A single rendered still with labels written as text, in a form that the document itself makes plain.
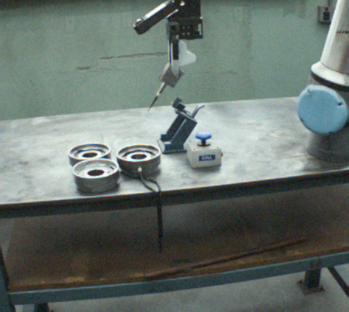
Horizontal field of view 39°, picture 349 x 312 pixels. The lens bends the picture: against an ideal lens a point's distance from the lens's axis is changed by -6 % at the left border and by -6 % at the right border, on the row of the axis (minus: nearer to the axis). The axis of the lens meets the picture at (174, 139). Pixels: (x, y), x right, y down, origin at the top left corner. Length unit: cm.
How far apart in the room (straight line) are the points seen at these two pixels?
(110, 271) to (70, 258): 13
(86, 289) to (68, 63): 172
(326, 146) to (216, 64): 167
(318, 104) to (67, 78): 192
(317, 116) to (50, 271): 76
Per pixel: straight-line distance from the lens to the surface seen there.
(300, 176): 121
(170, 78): 130
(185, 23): 125
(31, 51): 281
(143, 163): 118
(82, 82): 283
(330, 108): 111
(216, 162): 124
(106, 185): 113
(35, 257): 140
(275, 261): 135
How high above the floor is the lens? 131
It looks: 21 degrees down
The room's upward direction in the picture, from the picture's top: 2 degrees counter-clockwise
